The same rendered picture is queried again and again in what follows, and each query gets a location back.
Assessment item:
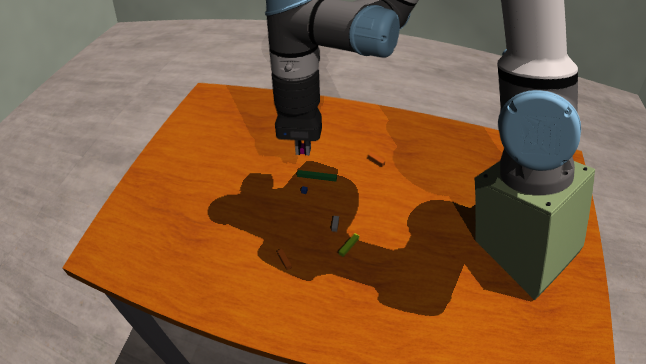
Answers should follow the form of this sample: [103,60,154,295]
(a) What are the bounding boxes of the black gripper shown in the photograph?
[269,47,322,156]

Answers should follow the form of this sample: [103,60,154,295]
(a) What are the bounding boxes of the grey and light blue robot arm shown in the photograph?
[265,0,581,195]

